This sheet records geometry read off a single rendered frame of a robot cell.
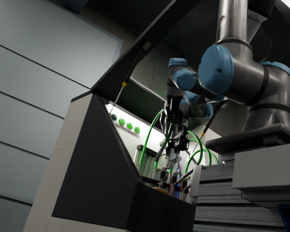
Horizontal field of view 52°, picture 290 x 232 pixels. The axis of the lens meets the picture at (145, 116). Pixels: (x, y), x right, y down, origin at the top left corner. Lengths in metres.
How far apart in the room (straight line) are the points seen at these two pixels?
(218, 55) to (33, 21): 2.98
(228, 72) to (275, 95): 0.14
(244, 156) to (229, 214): 0.20
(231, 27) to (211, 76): 0.17
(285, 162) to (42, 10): 3.37
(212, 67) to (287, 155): 0.32
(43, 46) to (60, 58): 0.21
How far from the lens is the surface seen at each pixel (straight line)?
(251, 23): 1.13
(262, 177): 0.54
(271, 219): 0.67
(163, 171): 1.48
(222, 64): 0.74
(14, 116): 3.12
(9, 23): 3.49
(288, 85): 0.84
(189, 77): 1.10
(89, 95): 1.71
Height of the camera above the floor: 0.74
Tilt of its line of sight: 24 degrees up
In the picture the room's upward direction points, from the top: 14 degrees clockwise
